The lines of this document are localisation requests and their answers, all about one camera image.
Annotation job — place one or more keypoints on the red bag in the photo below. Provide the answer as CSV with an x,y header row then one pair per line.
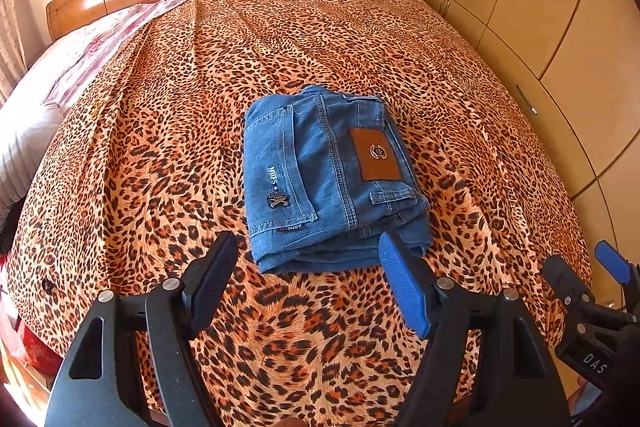
x,y
30,342

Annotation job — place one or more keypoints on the leopard print bedspread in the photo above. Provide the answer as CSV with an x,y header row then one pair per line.
x,y
175,132

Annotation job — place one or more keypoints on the pink floral blanket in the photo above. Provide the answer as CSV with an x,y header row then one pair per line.
x,y
110,42

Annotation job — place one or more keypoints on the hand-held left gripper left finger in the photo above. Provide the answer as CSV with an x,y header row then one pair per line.
x,y
210,292

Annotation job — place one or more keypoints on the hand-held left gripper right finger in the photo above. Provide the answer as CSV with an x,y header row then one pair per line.
x,y
405,282

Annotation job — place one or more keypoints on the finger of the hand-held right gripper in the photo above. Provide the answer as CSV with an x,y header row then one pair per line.
x,y
614,262
567,279

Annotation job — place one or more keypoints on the blue denim pants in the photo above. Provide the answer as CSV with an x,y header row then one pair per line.
x,y
300,167

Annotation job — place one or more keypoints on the pink patterned curtain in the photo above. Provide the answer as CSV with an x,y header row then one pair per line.
x,y
10,32

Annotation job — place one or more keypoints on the light wooden wardrobe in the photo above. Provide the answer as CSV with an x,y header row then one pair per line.
x,y
550,7

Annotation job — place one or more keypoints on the white duvet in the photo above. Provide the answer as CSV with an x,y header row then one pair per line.
x,y
30,142

